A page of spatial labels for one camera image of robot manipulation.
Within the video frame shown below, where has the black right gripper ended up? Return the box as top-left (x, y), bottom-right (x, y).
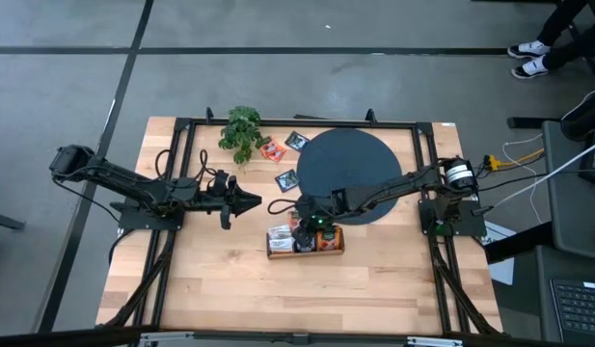
top-left (290, 190), bottom-right (347, 252)

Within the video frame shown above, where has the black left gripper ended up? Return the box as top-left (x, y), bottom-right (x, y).
top-left (203, 169), bottom-right (263, 230)

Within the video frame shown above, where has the wooden three-compartment tea box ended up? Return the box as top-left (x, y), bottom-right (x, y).
top-left (265, 224), bottom-right (346, 260)

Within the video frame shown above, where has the small green potted plant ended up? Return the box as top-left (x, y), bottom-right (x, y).
top-left (217, 104), bottom-right (267, 165)

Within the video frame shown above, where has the dark round plate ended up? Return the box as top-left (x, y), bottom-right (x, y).
top-left (295, 127), bottom-right (403, 227)

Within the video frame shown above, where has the black square mounting plate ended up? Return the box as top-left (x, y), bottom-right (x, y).
top-left (117, 192), bottom-right (188, 231)
top-left (418, 198), bottom-right (488, 238)

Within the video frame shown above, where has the white paper sheet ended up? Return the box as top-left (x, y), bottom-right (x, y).
top-left (483, 220), bottom-right (516, 286)

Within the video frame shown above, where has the black floor beam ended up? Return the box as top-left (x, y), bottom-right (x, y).
top-left (483, 221), bottom-right (554, 265)

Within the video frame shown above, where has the long black crossbar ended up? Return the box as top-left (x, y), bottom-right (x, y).
top-left (0, 326), bottom-right (595, 347)

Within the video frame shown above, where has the grey chair leg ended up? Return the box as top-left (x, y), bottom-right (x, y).
top-left (0, 209), bottom-right (27, 233)

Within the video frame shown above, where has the black desk foot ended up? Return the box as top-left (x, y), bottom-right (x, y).
top-left (506, 115), bottom-right (563, 130)

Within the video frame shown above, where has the grey desk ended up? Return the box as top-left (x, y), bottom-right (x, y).
top-left (541, 120), bottom-right (595, 262)

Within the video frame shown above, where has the person's white black shoe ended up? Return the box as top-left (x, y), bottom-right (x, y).
top-left (507, 40), bottom-right (553, 61)
top-left (510, 56), bottom-right (550, 81)

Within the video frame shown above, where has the black laptop keyboard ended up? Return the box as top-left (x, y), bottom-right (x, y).
top-left (550, 279), bottom-right (595, 344)

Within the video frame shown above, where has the black bag with white stripe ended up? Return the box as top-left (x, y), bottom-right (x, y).
top-left (560, 85), bottom-right (595, 143)

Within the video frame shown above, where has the person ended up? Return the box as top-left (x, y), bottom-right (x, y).
top-left (537, 0), bottom-right (595, 71)

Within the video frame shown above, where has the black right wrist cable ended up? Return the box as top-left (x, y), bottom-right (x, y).
top-left (267, 198), bottom-right (299, 216)

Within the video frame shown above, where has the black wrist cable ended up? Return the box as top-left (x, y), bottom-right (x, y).
top-left (154, 147), bottom-right (217, 183)
top-left (267, 198), bottom-right (299, 216)

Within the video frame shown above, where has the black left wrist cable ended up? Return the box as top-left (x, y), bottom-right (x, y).
top-left (154, 147), bottom-right (217, 183)

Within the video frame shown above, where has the black aluminium rail frame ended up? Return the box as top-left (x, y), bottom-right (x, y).
top-left (96, 108), bottom-right (504, 338)

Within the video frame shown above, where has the silver aluminium bracket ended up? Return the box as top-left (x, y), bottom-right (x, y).
top-left (138, 330), bottom-right (198, 347)
top-left (405, 335), bottom-right (465, 347)

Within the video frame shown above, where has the yellow cable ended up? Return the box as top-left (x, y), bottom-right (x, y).
top-left (483, 147), bottom-right (546, 173)

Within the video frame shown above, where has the thin white cable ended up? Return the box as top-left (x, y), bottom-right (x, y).
top-left (501, 138), bottom-right (545, 226)

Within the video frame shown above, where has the thick white cable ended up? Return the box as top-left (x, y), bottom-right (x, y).
top-left (489, 138), bottom-right (595, 209)

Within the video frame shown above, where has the thin black cable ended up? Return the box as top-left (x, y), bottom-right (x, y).
top-left (475, 168), bottom-right (595, 193)

